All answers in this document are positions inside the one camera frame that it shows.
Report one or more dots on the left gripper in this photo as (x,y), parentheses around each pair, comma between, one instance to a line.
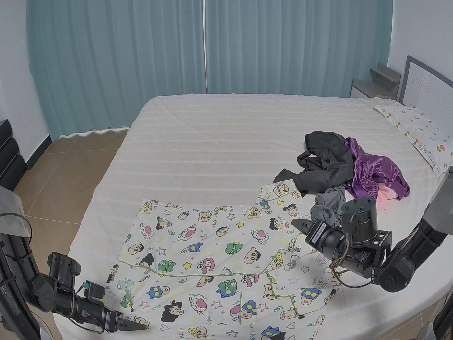
(99,317)

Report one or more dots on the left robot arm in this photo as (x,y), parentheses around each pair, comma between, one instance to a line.
(42,292)

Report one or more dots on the bed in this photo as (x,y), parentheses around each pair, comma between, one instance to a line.
(212,136)

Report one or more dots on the black garment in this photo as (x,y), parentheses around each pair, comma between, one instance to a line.
(322,161)

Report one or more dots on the white printed pyjama top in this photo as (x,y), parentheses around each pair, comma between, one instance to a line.
(212,253)

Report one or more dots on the blue-green curtain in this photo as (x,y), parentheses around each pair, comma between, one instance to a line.
(297,34)
(116,48)

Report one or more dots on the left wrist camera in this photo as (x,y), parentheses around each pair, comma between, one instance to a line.
(95,291)

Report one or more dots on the pink garment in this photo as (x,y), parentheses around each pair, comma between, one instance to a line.
(385,197)

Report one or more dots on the purple satin garment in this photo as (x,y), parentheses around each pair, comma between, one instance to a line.
(375,172)

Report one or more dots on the grey bedside table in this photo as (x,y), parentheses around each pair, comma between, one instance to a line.
(371,87)

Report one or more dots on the white printed pillow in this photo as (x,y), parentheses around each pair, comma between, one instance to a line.
(417,133)

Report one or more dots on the black chest of drawers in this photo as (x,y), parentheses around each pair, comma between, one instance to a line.
(9,151)

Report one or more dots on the grey garment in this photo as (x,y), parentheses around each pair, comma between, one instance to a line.
(327,207)

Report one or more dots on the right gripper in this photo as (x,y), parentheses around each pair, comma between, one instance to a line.
(329,239)

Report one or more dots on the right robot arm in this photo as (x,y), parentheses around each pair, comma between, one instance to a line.
(396,267)

